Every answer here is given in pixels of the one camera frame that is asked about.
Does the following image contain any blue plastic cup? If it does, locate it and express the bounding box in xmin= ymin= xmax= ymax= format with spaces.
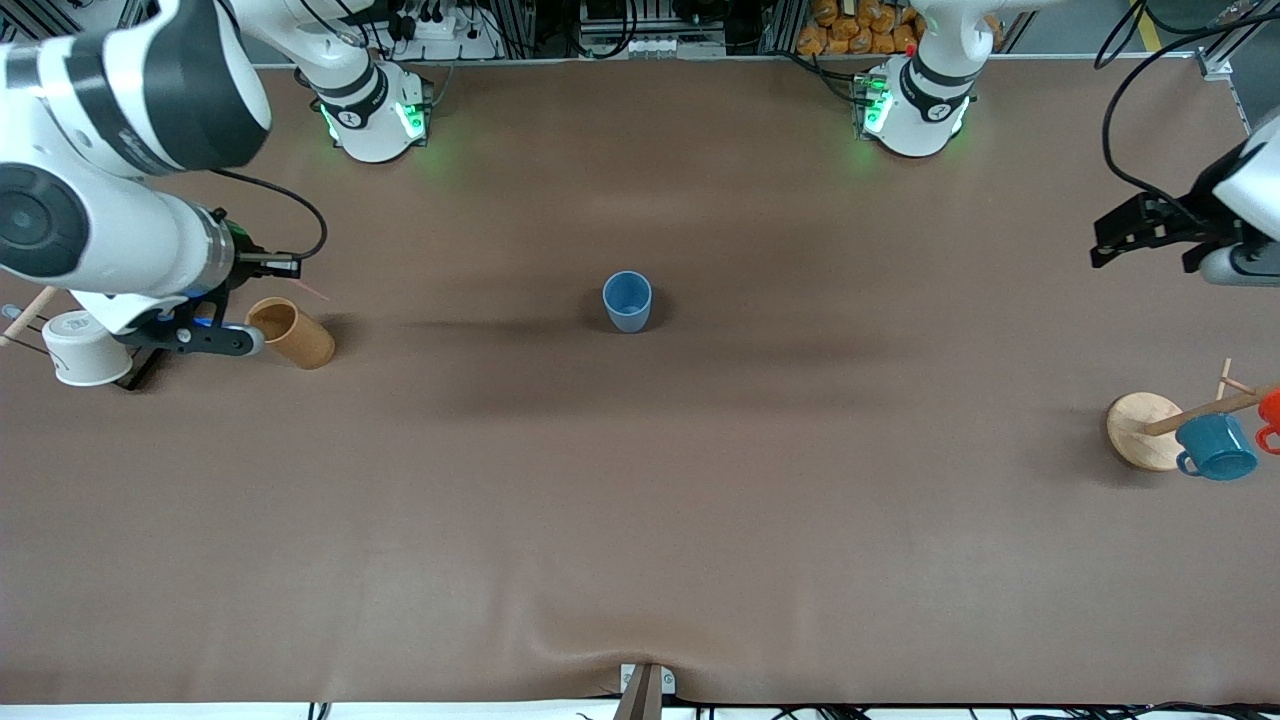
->
xmin=602 ymin=271 xmax=654 ymax=334

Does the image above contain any white paper cup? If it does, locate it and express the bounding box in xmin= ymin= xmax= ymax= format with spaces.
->
xmin=41 ymin=310 xmax=134 ymax=387

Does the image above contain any brown cylindrical holder cup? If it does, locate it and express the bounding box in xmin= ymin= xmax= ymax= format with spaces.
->
xmin=245 ymin=297 xmax=337 ymax=371

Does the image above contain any wooden mug tree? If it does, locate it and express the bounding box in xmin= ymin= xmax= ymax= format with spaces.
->
xmin=1105 ymin=358 xmax=1280 ymax=473

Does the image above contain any teal enamel mug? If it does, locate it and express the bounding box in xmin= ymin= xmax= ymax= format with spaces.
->
xmin=1175 ymin=413 xmax=1260 ymax=482

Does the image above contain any white power strip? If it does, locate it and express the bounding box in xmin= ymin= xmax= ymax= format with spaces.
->
xmin=385 ymin=10 xmax=501 ymax=61

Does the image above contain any orange packaged buns pile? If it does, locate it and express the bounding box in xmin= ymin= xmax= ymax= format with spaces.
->
xmin=797 ymin=0 xmax=926 ymax=58

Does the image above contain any brown table mat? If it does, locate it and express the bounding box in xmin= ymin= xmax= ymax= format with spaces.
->
xmin=0 ymin=55 xmax=1280 ymax=706

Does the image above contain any grey equipment box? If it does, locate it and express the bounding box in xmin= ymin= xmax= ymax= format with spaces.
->
xmin=578 ymin=0 xmax=729 ymax=59

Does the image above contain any metal table clamp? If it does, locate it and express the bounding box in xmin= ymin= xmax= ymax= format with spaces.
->
xmin=612 ymin=662 xmax=677 ymax=720

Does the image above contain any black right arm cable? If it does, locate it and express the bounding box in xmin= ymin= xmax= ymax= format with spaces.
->
xmin=205 ymin=165 xmax=329 ymax=263

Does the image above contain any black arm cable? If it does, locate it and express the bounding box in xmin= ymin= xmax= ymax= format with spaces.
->
xmin=1095 ymin=0 xmax=1280 ymax=213
xmin=205 ymin=165 xmax=329 ymax=263

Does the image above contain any black wire rack wooden handle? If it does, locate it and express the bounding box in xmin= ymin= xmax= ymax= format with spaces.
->
xmin=0 ymin=285 xmax=166 ymax=391

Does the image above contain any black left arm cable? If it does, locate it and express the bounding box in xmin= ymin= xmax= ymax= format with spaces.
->
xmin=1095 ymin=0 xmax=1280 ymax=213

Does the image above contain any aluminium frame post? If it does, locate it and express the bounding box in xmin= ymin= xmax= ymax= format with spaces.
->
xmin=1195 ymin=0 xmax=1280 ymax=131

